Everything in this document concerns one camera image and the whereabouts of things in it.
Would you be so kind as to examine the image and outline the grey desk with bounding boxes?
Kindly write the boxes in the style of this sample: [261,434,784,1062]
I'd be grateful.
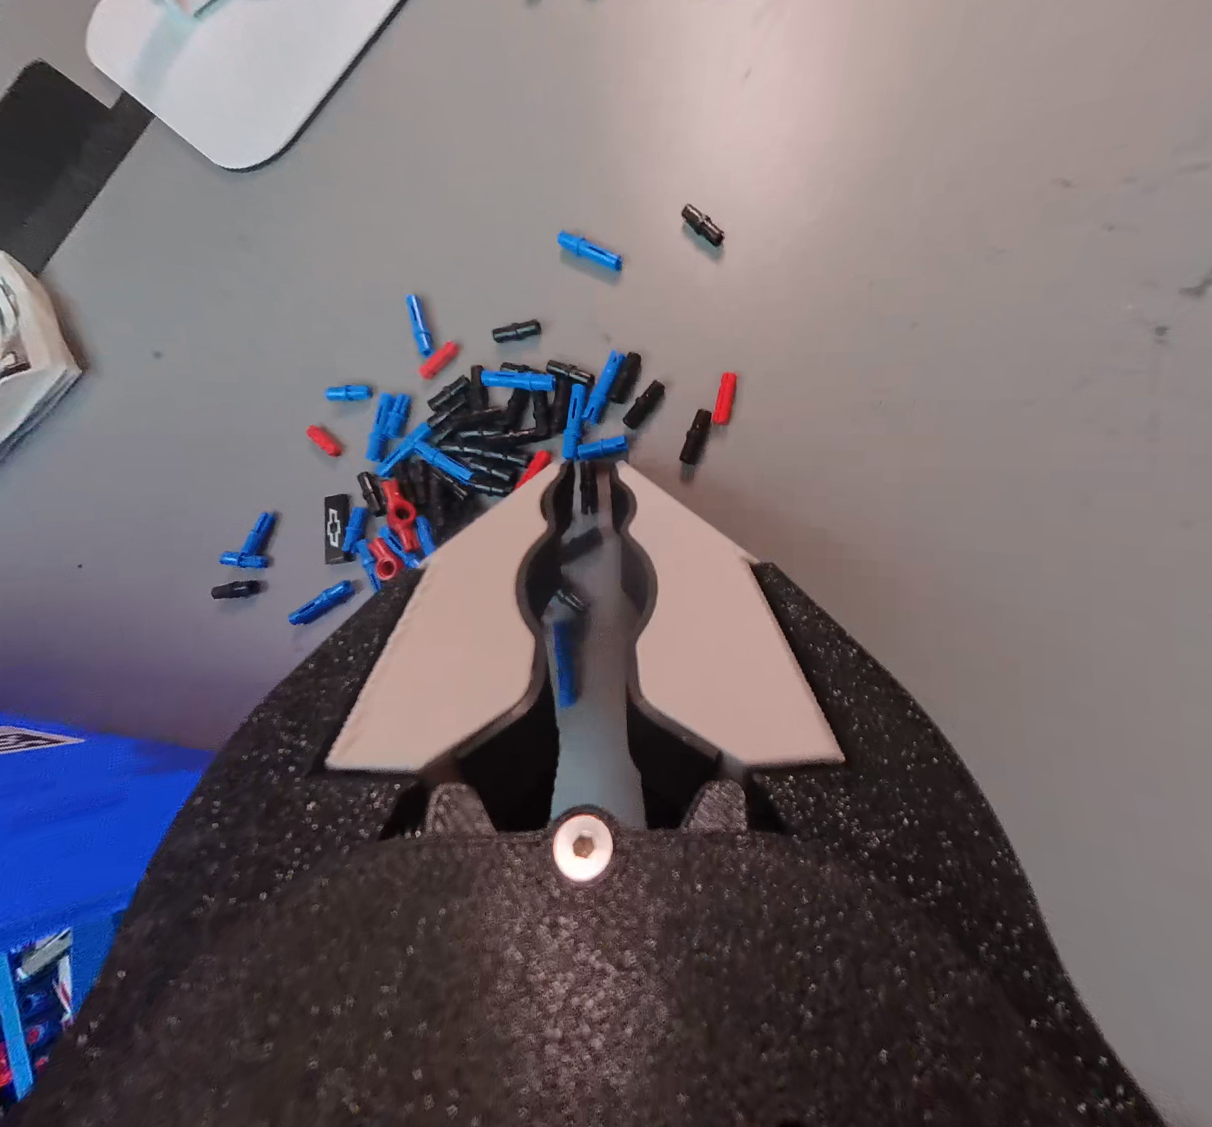
[0,0,1212,1127]

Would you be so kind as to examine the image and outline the black desk strip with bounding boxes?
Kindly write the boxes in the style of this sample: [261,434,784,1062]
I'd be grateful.
[0,59,155,278]

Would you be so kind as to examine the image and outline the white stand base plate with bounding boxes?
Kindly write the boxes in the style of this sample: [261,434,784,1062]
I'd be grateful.
[60,0,475,172]

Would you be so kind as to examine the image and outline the pile of coloured pins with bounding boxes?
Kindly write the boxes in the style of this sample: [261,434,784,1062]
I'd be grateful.
[210,203,740,712]

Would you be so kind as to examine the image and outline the blue plastic bin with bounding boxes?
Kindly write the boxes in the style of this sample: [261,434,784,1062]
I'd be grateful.
[0,716,217,1127]

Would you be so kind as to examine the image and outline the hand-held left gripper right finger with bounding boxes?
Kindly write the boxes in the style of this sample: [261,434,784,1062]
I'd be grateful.
[610,465,844,771]

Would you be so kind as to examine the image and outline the folded paper booklet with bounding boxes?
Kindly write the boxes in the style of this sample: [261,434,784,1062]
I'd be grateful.
[0,251,85,467]

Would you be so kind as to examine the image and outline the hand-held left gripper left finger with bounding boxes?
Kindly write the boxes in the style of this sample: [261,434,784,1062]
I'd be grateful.
[327,463,568,774]

